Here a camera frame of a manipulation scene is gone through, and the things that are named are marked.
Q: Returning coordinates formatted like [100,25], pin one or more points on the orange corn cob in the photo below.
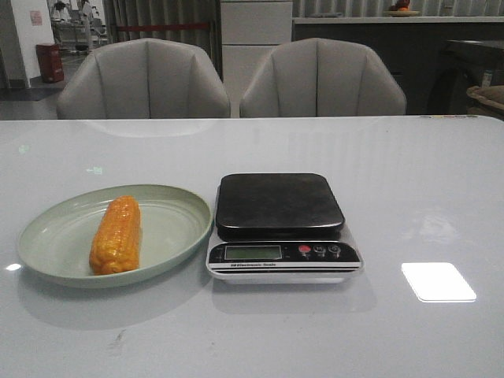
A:
[115,246]

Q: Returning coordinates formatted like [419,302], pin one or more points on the black silver kitchen scale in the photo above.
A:
[280,228]

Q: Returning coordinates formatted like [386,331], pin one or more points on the right grey upholstered chair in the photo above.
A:
[322,78]

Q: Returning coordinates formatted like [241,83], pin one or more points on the grey upholstered chair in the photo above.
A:
[144,79]
[322,78]

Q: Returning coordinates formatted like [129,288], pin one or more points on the left grey upholstered chair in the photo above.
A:
[144,79]

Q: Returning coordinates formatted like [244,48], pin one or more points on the white drawer cabinet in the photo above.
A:
[249,30]

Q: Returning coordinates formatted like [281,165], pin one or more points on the red barrier belt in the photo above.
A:
[164,27]

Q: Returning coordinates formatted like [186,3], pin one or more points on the light green round plate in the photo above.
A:
[56,244]

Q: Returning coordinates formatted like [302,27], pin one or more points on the dark counter sideboard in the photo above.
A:
[408,46]

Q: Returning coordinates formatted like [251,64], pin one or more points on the fruit bowl on counter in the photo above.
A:
[401,8]

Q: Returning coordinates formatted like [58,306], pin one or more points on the dark side table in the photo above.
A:
[463,64]

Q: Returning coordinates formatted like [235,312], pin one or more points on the red trash bin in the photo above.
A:
[50,64]

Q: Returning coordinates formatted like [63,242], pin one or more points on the beige cushion pet bed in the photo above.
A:
[486,101]

